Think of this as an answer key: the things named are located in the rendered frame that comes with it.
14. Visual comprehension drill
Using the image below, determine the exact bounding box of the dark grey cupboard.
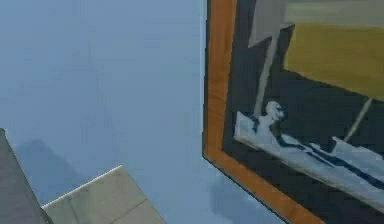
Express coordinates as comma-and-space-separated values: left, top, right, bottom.
0, 127, 54, 224

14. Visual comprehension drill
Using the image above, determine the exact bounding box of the wooden framed dark picture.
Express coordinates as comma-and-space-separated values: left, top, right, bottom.
201, 0, 384, 224

